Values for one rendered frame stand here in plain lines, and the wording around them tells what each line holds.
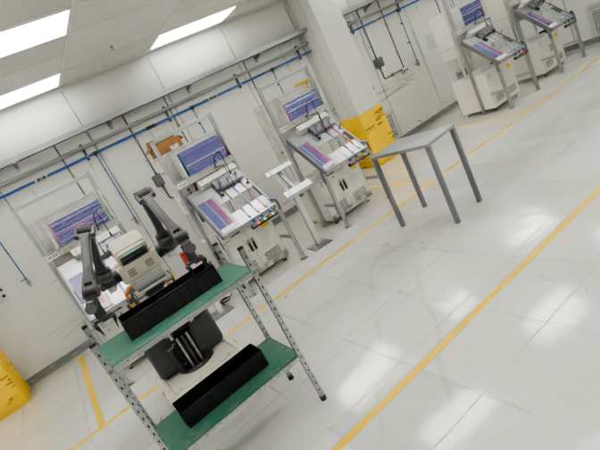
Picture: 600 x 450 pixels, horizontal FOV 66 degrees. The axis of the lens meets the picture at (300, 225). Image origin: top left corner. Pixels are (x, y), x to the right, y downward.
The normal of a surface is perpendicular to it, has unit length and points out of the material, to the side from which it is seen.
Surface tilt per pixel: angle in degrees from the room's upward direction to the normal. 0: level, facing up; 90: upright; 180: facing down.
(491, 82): 90
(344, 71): 90
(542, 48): 90
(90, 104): 90
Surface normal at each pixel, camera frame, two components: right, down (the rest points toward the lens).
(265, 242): 0.49, 0.01
